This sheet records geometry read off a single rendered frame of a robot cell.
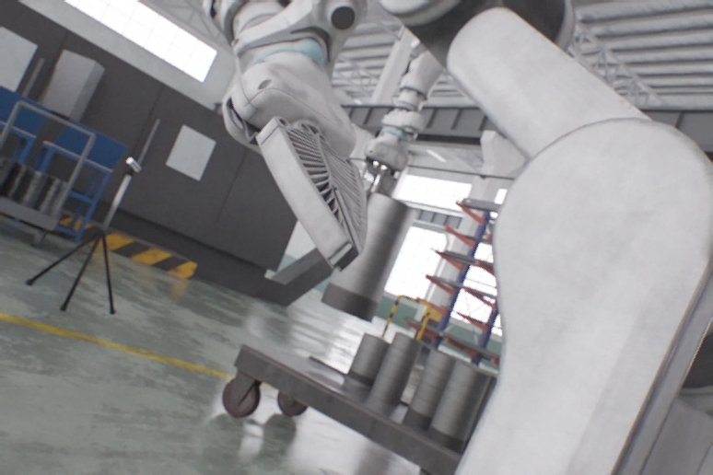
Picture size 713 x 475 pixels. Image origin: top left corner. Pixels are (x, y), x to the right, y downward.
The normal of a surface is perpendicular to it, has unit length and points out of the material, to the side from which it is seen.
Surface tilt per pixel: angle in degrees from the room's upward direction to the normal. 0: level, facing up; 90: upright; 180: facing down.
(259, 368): 90
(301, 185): 102
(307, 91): 42
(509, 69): 93
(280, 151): 97
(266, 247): 90
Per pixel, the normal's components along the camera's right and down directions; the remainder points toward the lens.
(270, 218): 0.62, 0.10
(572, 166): -0.70, -0.38
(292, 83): 0.69, -0.58
